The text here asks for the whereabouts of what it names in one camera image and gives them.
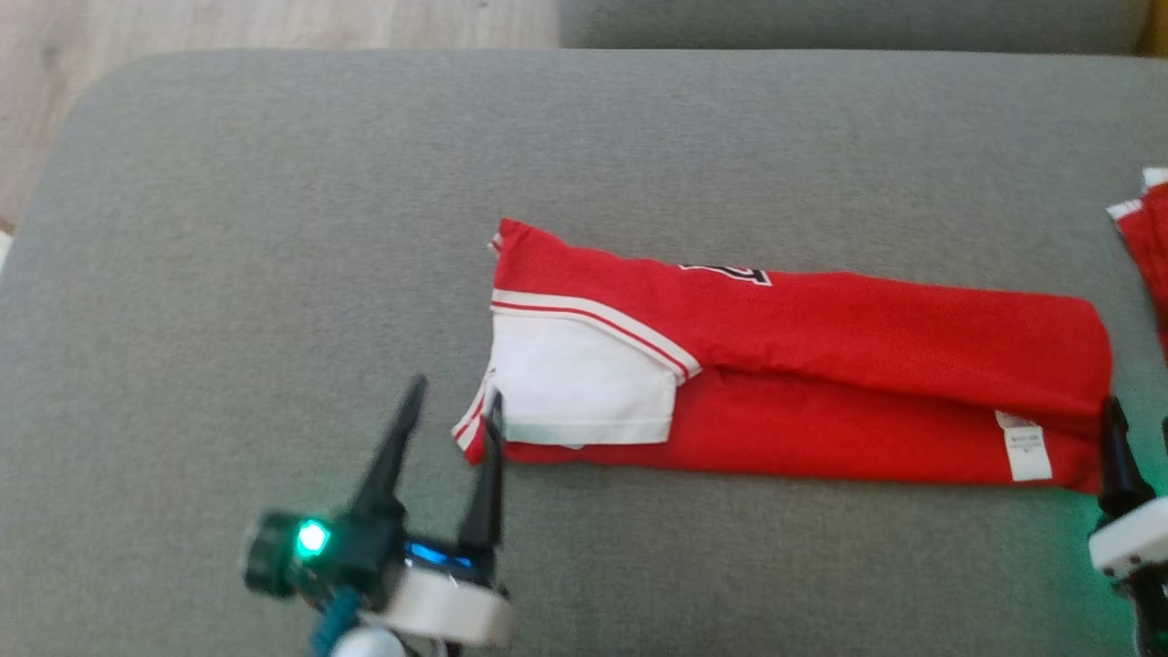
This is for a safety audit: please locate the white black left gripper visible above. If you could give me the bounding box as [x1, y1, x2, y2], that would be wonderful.
[349, 374, 517, 651]

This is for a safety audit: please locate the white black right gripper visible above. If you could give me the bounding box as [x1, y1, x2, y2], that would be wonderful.
[1088, 395, 1168, 657]

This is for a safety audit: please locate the red jersey with white sleeves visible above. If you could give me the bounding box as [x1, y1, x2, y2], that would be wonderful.
[452, 217, 1116, 495]

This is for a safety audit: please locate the red garment with white trim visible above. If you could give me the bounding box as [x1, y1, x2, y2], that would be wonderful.
[1106, 166, 1168, 366]

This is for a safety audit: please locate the grey fabric ottoman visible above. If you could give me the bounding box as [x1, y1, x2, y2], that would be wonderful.
[0, 47, 1168, 657]

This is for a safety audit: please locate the yellow and grey sofa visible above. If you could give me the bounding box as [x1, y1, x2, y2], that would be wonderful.
[558, 0, 1168, 56]

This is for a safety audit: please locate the cable with teal plug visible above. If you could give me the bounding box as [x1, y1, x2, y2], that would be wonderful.
[310, 586, 363, 657]

